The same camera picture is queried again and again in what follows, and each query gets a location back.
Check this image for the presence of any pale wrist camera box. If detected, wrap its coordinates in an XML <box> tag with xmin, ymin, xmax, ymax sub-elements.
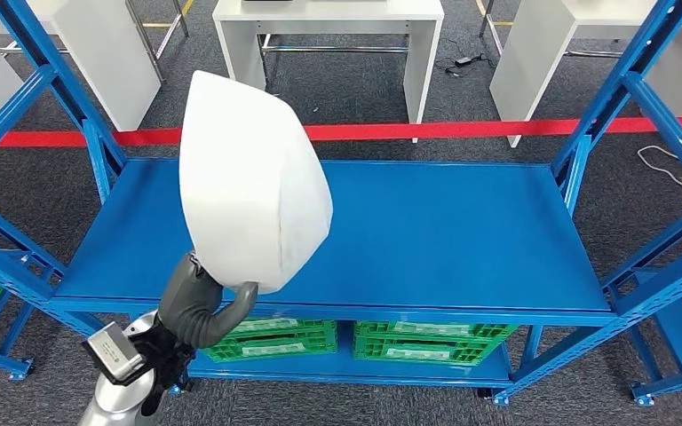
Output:
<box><xmin>81</xmin><ymin>320</ymin><xmax>147</xmax><ymax>387</ymax></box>

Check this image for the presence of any white floor cable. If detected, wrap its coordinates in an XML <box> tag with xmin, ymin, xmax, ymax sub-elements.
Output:
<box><xmin>636</xmin><ymin>144</ymin><xmax>682</xmax><ymax>202</ymax></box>

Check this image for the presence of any white desk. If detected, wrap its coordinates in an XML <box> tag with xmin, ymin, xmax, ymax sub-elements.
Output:
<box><xmin>0</xmin><ymin>0</ymin><xmax>163</xmax><ymax>133</ymax></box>
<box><xmin>211</xmin><ymin>0</ymin><xmax>445</xmax><ymax>144</ymax></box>
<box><xmin>488</xmin><ymin>0</ymin><xmax>682</xmax><ymax>149</ymax></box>

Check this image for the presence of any black power adapter with cable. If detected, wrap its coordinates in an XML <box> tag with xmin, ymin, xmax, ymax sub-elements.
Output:
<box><xmin>433</xmin><ymin>51</ymin><xmax>494</xmax><ymax>78</ymax></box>

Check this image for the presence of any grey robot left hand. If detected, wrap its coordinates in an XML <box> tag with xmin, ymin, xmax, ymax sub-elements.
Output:
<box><xmin>157</xmin><ymin>251</ymin><xmax>260</xmax><ymax>350</ymax></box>

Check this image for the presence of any white curved plastic part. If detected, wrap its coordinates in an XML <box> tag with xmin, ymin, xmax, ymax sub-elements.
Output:
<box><xmin>178</xmin><ymin>69</ymin><xmax>335</xmax><ymax>296</ymax></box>

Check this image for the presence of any red barrier belt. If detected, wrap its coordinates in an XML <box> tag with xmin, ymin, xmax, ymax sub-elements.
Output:
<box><xmin>0</xmin><ymin>115</ymin><xmax>682</xmax><ymax>149</ymax></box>

